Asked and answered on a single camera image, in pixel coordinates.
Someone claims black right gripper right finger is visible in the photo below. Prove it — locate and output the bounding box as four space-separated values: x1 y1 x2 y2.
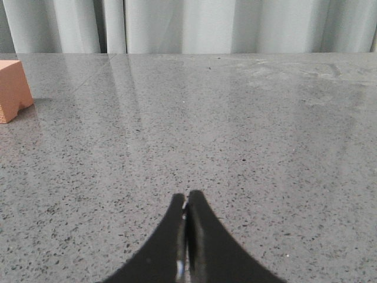
187 190 283 282

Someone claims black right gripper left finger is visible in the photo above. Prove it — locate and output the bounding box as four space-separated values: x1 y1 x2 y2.
105 193 186 282

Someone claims orange foam cube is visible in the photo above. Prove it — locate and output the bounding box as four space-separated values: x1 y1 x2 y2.
1 60 34 124

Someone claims white curtain backdrop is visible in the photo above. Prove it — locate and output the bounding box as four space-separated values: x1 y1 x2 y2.
1 1 376 54

